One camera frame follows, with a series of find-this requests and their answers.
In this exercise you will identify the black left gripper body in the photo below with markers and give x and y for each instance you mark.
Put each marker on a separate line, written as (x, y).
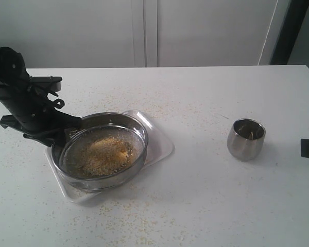
(30, 115)

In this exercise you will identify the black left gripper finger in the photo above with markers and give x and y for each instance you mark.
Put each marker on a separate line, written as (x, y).
(56, 140)
(65, 121)

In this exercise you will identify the round stainless steel sieve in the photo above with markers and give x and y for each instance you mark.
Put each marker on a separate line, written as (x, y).
(95, 127)

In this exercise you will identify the stainless steel cup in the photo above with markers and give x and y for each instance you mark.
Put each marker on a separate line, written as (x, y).
(245, 139)

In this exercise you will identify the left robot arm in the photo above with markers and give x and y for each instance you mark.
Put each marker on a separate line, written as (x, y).
(13, 73)

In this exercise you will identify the yellow grain mixture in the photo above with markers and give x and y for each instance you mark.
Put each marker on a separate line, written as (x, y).
(106, 156)

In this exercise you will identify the white plastic tray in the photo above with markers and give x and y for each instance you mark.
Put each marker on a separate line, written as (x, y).
(159, 147)

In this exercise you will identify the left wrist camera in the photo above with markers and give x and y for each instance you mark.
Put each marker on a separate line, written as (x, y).
(50, 83)

